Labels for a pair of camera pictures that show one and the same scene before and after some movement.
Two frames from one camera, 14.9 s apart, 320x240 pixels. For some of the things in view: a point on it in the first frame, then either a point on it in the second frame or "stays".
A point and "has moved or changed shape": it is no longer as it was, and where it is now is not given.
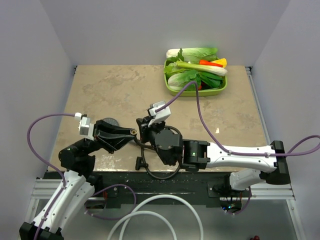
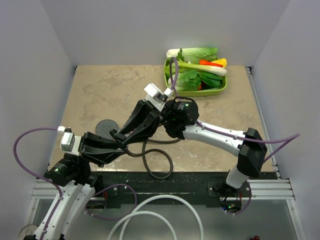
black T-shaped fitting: x=138 y=164 has moved or changed shape
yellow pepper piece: x=222 y=62 stays
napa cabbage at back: x=194 y=55 stays
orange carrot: x=207 y=62 stays
